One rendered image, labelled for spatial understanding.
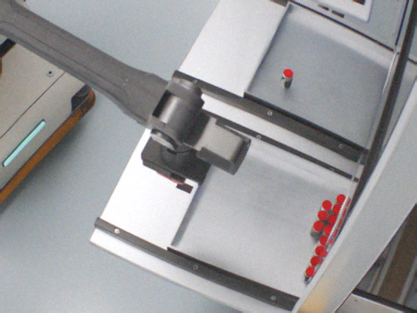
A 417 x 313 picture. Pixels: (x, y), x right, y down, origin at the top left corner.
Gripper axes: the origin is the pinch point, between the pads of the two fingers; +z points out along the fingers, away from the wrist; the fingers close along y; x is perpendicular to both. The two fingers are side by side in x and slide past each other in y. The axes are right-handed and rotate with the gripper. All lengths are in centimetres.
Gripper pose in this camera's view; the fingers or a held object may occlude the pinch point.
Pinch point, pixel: (177, 177)
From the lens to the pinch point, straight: 152.8
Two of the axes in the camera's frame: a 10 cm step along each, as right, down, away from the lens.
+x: 4.1, -8.1, 4.2
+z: -0.6, 4.4, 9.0
